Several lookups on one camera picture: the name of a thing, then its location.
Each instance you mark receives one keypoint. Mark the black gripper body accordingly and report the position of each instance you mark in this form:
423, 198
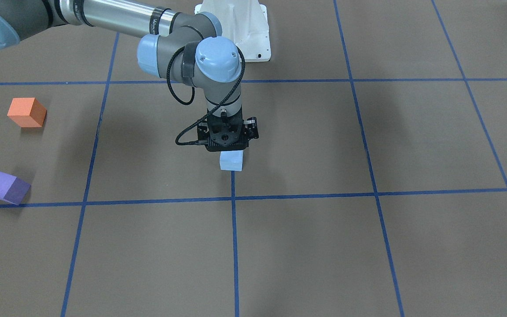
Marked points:
252, 128

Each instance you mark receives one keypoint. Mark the light blue foam block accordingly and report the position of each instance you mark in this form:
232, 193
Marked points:
231, 160

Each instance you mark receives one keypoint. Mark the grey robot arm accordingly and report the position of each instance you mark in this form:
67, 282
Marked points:
175, 46

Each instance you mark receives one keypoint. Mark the orange foam block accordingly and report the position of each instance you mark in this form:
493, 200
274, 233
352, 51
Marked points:
27, 112

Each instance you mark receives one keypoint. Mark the purple foam block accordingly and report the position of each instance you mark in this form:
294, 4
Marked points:
13, 189

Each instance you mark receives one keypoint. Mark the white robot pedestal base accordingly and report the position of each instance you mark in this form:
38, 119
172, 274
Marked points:
244, 22

